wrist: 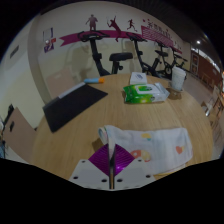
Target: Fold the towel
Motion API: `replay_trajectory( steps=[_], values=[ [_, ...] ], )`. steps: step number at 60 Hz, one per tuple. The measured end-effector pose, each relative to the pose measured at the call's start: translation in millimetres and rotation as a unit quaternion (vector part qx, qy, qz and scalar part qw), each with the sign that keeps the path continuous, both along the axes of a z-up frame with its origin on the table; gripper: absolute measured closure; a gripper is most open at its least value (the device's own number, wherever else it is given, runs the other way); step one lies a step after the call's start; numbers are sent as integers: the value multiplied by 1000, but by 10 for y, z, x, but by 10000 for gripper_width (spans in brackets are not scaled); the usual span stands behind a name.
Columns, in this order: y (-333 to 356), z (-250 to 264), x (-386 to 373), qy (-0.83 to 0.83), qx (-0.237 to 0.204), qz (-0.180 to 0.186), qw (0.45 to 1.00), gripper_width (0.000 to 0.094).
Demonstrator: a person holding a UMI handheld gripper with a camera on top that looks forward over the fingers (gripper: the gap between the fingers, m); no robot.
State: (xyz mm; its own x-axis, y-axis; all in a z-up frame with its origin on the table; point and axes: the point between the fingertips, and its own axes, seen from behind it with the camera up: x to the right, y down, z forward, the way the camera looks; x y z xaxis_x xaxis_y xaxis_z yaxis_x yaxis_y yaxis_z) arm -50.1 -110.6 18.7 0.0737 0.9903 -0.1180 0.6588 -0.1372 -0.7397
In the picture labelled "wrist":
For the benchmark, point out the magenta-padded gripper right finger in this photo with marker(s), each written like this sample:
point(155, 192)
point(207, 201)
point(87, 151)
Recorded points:
point(126, 168)

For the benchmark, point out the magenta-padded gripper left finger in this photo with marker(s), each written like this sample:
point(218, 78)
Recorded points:
point(98, 166)

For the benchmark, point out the white printed towel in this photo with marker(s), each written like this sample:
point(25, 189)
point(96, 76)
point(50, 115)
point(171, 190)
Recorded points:
point(160, 143)

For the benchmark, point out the black tablet folio case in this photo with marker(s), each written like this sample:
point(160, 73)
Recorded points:
point(71, 106)

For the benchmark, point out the green wet wipes pack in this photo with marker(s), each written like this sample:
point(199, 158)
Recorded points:
point(145, 93)

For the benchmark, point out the wooden chair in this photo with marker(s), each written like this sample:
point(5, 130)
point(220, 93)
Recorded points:
point(20, 136)
point(60, 83)

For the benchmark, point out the blue and orange marker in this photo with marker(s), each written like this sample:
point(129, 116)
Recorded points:
point(93, 80)

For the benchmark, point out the round brown coaster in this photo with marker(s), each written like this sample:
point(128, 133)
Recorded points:
point(174, 94)

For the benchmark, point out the small white tissue pack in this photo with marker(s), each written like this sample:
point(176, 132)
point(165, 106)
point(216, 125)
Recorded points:
point(138, 78)

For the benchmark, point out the ceiling lights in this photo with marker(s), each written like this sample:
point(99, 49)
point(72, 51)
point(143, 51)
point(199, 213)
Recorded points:
point(198, 42)

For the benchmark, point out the wall notice posters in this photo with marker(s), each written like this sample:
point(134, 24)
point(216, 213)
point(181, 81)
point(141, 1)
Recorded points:
point(48, 38)

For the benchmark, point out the grey wall sign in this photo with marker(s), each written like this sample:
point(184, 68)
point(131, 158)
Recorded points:
point(14, 51)

